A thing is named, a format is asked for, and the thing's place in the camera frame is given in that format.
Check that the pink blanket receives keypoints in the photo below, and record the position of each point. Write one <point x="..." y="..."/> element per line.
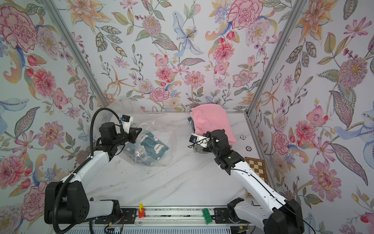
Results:
<point x="210" y="117"/>

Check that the clear plastic vacuum bag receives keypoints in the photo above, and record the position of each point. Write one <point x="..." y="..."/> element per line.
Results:
<point x="120" y="107"/>

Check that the right aluminium corner post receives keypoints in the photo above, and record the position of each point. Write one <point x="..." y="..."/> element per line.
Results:
<point x="291" y="22"/>

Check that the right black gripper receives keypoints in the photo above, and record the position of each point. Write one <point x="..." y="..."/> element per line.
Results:
<point x="211" y="136"/>

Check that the aluminium front rail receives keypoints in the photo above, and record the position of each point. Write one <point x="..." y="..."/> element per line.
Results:
<point x="175" y="218"/>

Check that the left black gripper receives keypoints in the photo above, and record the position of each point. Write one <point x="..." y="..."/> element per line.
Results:
<point x="132" y="136"/>

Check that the wooden chessboard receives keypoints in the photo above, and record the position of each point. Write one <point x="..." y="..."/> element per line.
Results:
<point x="259" y="167"/>

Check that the aluminium corner post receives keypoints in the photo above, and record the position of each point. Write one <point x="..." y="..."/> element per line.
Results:
<point x="67" y="36"/>
<point x="291" y="22"/>

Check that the green block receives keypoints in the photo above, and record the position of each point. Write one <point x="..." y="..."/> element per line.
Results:
<point x="207" y="217"/>

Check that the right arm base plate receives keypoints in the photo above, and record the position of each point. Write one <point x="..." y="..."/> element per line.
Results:
<point x="227" y="216"/>

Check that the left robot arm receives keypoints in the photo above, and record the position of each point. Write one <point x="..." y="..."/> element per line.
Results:
<point x="66" y="201"/>

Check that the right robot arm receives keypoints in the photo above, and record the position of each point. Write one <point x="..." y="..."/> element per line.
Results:
<point x="274" y="214"/>

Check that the left aluminium corner post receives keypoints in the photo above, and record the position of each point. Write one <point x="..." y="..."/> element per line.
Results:
<point x="67" y="36"/>

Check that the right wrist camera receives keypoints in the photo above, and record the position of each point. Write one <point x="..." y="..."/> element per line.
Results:
<point x="199" y="140"/>

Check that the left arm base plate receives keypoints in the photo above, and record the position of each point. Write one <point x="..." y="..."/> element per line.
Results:
<point x="125" y="216"/>

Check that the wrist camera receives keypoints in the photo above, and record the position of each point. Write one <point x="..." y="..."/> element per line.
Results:
<point x="126" y="123"/>
<point x="199" y="140"/>

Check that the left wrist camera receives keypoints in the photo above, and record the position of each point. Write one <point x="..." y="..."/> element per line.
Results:
<point x="126" y="123"/>

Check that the red yellow clamp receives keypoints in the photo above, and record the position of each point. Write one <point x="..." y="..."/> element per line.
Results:
<point x="141" y="211"/>

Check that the grey fuzzy blanket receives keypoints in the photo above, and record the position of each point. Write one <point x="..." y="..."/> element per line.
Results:
<point x="197" y="148"/>

